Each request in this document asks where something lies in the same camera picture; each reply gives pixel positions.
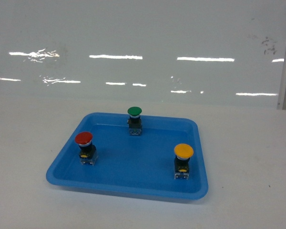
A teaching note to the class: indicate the yellow mushroom push button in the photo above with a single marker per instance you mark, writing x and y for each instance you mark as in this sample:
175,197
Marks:
183,153

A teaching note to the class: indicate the red mushroom push button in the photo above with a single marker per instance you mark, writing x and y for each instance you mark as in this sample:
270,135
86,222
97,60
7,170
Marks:
88,152

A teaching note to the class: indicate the green mushroom push button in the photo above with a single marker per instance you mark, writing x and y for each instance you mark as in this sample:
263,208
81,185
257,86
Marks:
134,122

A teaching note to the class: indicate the blue plastic tray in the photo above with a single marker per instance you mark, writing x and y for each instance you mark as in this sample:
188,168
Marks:
132,165

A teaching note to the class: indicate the white glossy back panel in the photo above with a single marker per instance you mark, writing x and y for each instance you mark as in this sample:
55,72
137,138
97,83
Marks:
208,52

